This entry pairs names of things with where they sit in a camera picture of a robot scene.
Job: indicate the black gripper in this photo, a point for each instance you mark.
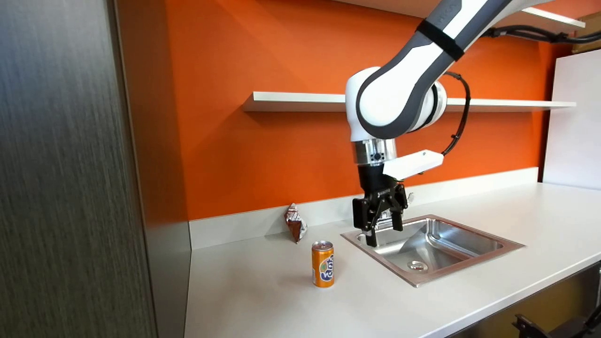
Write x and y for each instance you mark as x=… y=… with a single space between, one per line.
x=377 y=178

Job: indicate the orange soda can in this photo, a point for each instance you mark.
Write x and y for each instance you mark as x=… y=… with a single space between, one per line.
x=324 y=263

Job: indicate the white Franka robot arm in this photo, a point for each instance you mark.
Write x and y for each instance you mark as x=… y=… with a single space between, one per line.
x=401 y=94

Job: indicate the stainless steel sink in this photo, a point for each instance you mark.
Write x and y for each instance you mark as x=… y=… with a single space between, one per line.
x=439 y=246

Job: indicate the crumpled snack wrapper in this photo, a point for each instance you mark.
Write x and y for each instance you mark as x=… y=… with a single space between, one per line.
x=296 y=221

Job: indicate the white board panel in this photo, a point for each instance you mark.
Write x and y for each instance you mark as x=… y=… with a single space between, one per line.
x=574 y=118

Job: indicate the ceiling light strip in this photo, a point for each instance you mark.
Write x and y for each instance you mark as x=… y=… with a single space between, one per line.
x=555 y=17

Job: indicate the dark wood cabinet panel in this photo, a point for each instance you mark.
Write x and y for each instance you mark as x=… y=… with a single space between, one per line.
x=69 y=174

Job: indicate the white wall shelf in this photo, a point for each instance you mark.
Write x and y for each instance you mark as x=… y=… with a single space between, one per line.
x=294 y=99

